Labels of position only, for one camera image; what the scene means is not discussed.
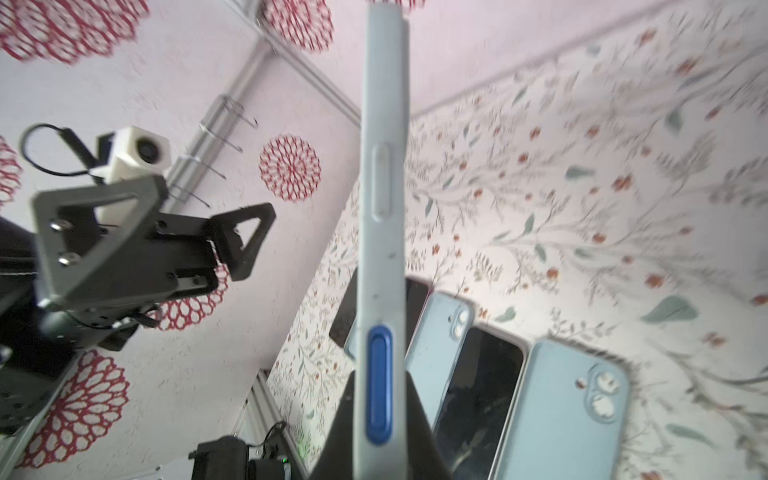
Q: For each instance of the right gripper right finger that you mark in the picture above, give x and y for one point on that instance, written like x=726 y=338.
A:
x=424 y=460

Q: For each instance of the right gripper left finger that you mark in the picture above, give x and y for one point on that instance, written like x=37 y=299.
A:
x=335 y=461

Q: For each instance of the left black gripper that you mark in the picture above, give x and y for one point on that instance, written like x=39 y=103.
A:
x=78 y=284

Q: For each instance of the bare black phone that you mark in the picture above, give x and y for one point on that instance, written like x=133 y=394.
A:
x=417 y=294
x=475 y=409

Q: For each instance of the light blue phone case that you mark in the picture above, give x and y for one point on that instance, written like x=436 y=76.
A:
x=435 y=349

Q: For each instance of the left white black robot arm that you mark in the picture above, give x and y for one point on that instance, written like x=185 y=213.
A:
x=28 y=385

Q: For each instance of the black wire wall rack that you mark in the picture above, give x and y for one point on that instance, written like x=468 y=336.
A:
x=197 y=160

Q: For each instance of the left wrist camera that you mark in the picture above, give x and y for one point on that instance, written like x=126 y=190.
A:
x=130 y=153

